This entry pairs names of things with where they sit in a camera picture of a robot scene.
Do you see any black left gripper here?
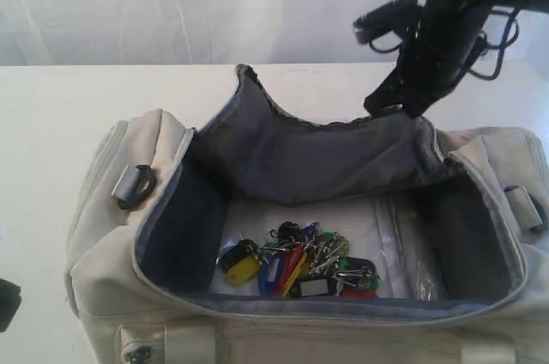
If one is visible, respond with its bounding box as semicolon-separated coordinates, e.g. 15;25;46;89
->
0;279;21;332

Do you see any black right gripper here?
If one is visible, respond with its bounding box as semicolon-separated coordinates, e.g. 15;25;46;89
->
363;0;489;118

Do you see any beige canvas duffel bag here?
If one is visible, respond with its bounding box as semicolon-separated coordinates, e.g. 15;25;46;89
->
65;64;548;363

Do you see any colourful key tag bunch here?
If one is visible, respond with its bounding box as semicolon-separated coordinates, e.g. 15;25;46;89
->
209;221;381;300

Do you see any white backdrop curtain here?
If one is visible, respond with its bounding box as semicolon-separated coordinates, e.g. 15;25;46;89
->
0;0;549;67

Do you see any black plastic D-ring left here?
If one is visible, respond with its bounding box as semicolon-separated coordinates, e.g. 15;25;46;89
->
112;164;156;212

